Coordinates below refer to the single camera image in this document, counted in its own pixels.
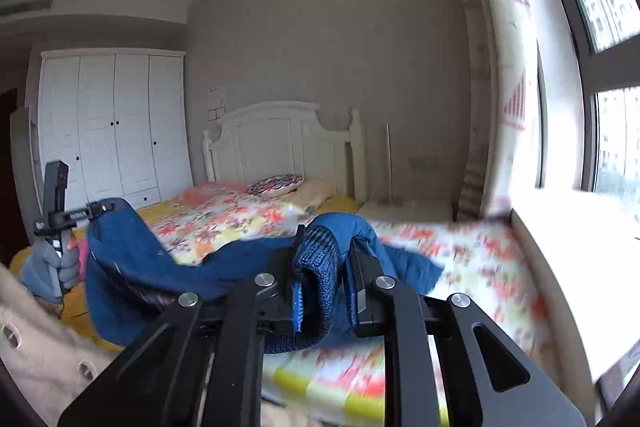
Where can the blue quilted puffer jacket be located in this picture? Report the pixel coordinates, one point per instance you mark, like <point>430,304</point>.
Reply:
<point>130,277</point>

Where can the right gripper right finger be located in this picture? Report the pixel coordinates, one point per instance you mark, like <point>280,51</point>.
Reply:
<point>452,346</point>

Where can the cream textured pillow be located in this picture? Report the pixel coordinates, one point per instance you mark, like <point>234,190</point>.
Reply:
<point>311,194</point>

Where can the left hand grey glove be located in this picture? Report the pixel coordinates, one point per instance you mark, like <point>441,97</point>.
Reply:
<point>51,276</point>

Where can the nautical print curtain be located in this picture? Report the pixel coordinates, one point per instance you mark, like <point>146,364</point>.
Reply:
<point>504,140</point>

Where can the wall socket plate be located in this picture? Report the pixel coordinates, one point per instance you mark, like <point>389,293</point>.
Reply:
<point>422,164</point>

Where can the patterned round cushion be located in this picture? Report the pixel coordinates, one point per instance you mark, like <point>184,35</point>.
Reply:
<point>276,186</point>

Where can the window frame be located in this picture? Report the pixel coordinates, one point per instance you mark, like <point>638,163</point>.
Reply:
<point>585,48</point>

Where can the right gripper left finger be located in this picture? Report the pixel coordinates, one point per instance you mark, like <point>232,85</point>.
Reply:
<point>200,363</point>

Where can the white wooden headboard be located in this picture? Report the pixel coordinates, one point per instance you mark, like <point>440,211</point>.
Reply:
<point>285,137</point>

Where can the yellow bed sheet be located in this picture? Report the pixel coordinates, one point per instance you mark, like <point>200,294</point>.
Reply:
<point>75,313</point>

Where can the white nightstand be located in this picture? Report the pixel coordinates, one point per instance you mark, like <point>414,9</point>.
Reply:
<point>406,211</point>

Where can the white wardrobe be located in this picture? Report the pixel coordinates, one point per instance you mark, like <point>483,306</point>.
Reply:
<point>116,117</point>

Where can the slim white desk lamp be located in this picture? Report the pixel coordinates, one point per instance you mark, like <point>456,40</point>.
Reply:
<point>389,162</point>

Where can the yellow pillow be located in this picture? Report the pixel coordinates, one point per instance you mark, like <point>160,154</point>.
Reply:
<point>339,203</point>

